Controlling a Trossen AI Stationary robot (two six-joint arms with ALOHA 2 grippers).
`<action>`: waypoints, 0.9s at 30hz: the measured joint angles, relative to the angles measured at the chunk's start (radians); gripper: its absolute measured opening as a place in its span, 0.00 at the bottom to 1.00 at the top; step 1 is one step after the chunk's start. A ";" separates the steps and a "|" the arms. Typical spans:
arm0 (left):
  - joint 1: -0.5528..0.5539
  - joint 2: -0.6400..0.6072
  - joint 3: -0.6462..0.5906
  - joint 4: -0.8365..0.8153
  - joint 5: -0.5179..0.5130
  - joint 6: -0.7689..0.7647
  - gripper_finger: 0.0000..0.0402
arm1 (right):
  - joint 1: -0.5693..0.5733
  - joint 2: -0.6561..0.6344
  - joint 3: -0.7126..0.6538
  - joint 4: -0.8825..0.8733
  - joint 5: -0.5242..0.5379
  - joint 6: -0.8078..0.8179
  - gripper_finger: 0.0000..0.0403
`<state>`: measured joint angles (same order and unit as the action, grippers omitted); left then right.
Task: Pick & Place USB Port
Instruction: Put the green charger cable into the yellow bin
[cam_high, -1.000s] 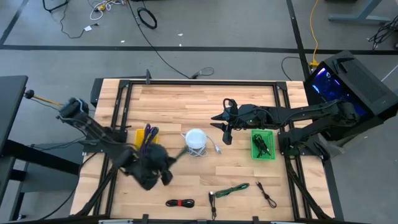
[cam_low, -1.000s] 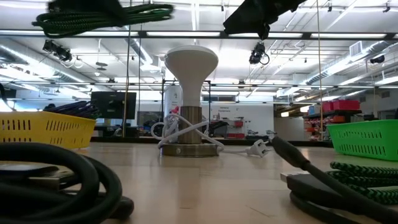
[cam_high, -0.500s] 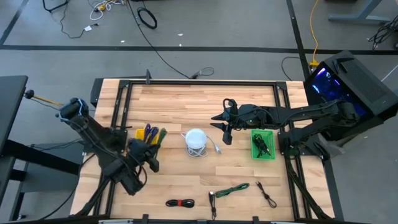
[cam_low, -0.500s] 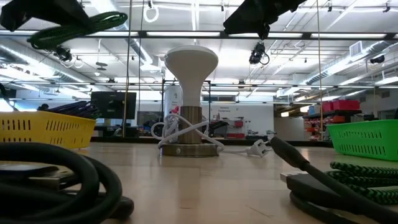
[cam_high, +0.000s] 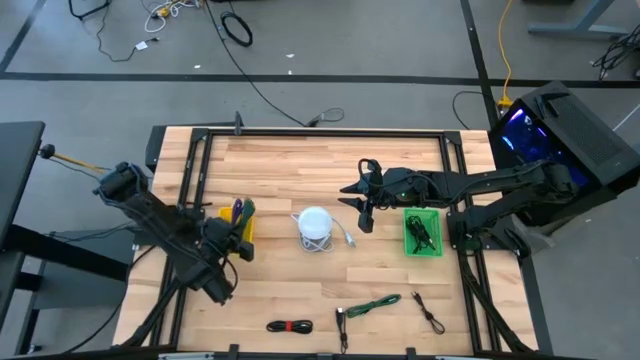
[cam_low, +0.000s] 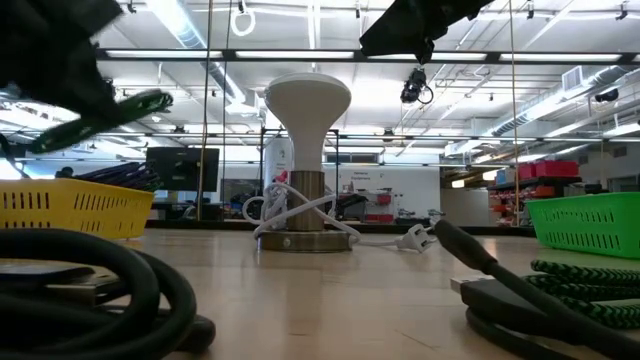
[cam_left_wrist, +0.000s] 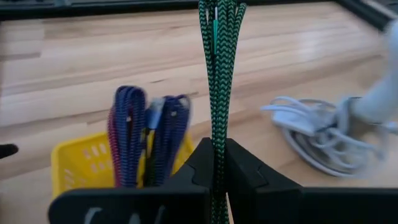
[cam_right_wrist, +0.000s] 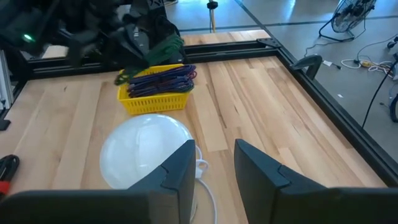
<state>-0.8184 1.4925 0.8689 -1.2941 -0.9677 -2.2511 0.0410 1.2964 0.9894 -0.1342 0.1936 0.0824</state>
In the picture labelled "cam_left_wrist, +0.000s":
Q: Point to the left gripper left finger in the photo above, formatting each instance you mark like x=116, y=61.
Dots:
x=186, y=202

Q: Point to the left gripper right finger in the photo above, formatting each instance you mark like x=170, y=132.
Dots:
x=264, y=202

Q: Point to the yellow plastic basket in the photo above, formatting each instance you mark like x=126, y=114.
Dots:
x=81, y=161

